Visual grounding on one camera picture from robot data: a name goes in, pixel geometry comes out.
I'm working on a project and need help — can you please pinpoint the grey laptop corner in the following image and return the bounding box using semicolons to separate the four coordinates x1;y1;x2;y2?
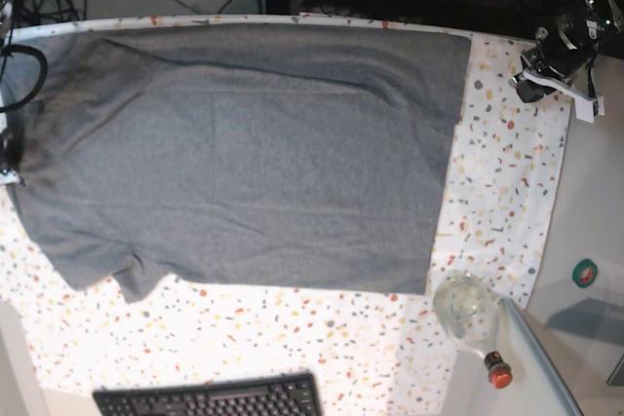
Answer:
606;356;624;387

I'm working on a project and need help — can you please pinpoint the grey t-shirt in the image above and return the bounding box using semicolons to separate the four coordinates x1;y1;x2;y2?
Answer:
9;24;471;302

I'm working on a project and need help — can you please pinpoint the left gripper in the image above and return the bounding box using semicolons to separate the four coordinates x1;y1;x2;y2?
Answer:
515;26;597;103

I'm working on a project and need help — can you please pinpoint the clear bottle with red cap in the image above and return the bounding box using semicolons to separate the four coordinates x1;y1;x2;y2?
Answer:
433;271;513;390

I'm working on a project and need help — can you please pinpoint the grey metal bar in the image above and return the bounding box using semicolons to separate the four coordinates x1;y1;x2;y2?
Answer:
493;299;582;416

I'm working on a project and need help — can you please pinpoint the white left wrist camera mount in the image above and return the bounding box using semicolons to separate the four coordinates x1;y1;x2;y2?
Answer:
510;68;605;123

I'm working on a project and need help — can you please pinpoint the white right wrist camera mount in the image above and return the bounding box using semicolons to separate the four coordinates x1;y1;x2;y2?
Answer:
0;163;26;187

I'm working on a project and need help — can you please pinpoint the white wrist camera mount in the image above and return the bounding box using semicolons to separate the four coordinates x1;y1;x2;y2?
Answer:
510;68;605;123
0;163;26;187

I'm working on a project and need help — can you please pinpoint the black keyboard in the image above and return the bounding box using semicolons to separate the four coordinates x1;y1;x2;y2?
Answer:
93;373;323;416

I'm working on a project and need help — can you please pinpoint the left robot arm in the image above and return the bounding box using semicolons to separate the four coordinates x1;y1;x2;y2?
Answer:
511;0;623;115

